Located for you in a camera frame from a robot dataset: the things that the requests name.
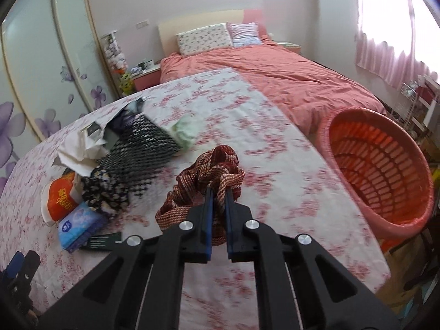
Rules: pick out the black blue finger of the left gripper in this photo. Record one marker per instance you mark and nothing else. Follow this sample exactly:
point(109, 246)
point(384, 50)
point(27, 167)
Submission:
point(20, 267)

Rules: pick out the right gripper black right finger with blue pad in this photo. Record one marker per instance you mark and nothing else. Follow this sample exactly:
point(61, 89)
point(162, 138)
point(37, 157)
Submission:
point(300, 285)

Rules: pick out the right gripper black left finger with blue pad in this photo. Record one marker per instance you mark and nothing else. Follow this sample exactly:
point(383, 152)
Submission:
point(138, 285)

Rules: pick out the red woven cloth rag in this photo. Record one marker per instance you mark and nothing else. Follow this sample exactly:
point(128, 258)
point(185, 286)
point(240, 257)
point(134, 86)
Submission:
point(218, 170)

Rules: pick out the black card label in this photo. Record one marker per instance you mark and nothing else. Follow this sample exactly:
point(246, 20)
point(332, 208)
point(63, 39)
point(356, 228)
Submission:
point(103, 243)

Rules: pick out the blue tissue pack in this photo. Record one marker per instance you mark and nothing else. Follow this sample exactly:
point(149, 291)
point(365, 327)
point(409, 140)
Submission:
point(78, 226)

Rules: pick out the orange snack packet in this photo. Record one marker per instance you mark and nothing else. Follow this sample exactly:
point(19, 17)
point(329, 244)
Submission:
point(60, 197)

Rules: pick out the black white floral cloth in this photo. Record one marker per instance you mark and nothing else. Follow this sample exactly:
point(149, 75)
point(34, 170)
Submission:
point(104, 193)

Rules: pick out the black mesh packaging net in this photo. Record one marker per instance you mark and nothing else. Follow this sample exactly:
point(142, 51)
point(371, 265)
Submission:
point(141, 151)

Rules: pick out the crumpled white paper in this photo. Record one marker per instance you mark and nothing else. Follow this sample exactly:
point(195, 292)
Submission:
point(82, 150)

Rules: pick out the red plastic laundry basket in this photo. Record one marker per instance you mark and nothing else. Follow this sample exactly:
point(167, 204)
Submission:
point(382, 168)

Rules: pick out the light green crumpled wrapper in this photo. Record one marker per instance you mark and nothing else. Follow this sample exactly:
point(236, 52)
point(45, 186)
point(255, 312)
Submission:
point(185, 132)

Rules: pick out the coral pink bed duvet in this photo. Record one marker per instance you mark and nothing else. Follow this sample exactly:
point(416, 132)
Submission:
point(305, 91)

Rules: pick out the pink left nightstand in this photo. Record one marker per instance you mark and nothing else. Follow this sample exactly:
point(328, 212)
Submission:
point(147, 78)

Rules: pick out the pink nightstand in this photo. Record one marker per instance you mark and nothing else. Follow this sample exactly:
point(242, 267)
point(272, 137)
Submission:
point(147, 78)
point(290, 47)

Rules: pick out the frosted glass floral wardrobe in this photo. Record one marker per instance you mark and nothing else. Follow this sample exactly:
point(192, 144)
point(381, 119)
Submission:
point(52, 73)

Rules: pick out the white shelf with plush toys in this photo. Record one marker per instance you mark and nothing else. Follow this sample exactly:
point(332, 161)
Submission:
point(117, 64)

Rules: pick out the pink sheer window curtain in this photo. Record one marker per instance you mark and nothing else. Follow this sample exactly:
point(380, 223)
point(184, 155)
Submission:
point(397, 40)

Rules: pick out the pink right nightstand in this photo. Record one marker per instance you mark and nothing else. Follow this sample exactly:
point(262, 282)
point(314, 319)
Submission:
point(290, 47)

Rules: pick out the pink striped pillow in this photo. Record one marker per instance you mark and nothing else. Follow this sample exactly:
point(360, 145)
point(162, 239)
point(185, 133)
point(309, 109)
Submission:
point(244, 34)

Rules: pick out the beige and pink headboard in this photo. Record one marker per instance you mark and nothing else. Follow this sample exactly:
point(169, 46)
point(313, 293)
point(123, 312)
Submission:
point(169, 29)

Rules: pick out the white floral pillow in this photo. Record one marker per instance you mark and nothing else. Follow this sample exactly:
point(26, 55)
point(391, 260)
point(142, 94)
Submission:
point(203, 39)

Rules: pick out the white wire rack trolley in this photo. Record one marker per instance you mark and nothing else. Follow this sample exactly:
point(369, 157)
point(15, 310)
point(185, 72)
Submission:
point(418, 110)

